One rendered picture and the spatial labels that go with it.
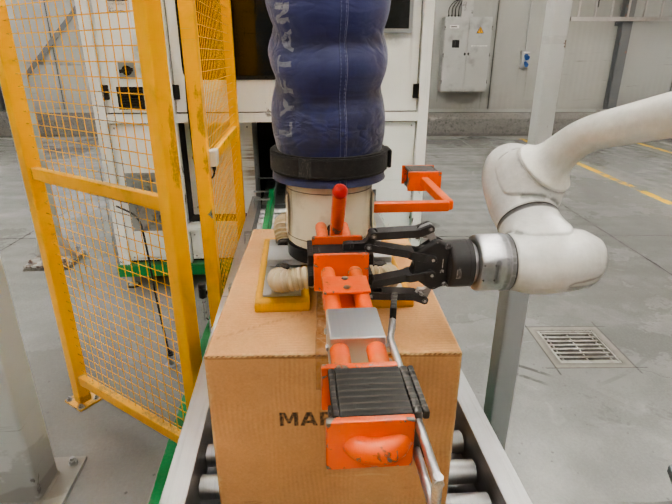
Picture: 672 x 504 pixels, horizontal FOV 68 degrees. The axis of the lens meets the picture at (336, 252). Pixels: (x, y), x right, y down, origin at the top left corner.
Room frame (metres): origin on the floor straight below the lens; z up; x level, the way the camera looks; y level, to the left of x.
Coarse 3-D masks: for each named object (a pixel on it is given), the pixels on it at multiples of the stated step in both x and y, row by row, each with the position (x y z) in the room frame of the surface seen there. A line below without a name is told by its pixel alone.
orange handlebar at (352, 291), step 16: (432, 192) 1.12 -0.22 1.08; (384, 208) 1.01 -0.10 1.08; (400, 208) 1.01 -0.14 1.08; (416, 208) 1.01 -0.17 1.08; (432, 208) 1.01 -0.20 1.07; (448, 208) 1.02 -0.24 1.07; (320, 224) 0.87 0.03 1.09; (352, 272) 0.66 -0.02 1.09; (336, 288) 0.59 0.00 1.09; (352, 288) 0.59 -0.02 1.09; (368, 288) 0.59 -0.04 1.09; (336, 304) 0.56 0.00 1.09; (352, 304) 0.60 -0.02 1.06; (368, 304) 0.56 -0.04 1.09; (336, 352) 0.45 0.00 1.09; (368, 352) 0.46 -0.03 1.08; (384, 352) 0.45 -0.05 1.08; (352, 448) 0.32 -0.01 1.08; (368, 448) 0.31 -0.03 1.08; (384, 448) 0.31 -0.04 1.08; (400, 448) 0.32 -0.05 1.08; (368, 464) 0.31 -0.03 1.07; (384, 464) 0.31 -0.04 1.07
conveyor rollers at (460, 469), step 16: (272, 224) 2.50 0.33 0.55; (208, 448) 0.88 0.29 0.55; (208, 464) 0.86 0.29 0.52; (464, 464) 0.84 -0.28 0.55; (208, 480) 0.79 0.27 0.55; (448, 480) 0.81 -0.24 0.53; (464, 480) 0.82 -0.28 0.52; (208, 496) 0.77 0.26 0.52; (448, 496) 0.75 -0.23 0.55; (464, 496) 0.75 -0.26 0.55; (480, 496) 0.75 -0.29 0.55
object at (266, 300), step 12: (264, 240) 1.12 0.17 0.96; (264, 252) 1.03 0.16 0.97; (264, 264) 0.96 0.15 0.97; (288, 264) 0.90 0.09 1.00; (264, 276) 0.90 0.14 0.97; (264, 288) 0.84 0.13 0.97; (264, 300) 0.80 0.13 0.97; (276, 300) 0.80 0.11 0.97; (288, 300) 0.80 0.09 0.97; (300, 300) 0.80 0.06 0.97
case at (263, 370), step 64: (256, 256) 1.05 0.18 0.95; (256, 320) 0.76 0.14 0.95; (320, 320) 0.76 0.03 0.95; (384, 320) 0.76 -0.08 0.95; (256, 384) 0.65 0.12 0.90; (320, 384) 0.65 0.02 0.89; (448, 384) 0.66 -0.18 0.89; (256, 448) 0.65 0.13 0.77; (320, 448) 0.65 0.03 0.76; (448, 448) 0.66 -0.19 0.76
